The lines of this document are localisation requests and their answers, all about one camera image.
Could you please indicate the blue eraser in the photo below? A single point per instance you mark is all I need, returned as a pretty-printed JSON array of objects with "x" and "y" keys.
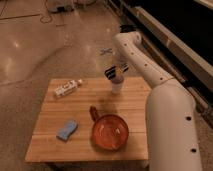
[{"x": 65, "y": 132}]

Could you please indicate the wooden table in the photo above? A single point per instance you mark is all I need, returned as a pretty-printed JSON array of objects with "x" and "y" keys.
[{"x": 45, "y": 147}]

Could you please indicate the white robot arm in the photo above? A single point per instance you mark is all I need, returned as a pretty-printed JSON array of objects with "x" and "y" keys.
[{"x": 171, "y": 130}]

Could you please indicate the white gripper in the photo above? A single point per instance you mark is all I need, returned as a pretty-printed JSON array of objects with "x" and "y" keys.
[{"x": 117, "y": 80}]

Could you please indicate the grey device on floor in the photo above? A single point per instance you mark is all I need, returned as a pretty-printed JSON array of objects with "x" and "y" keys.
[{"x": 59, "y": 8}]

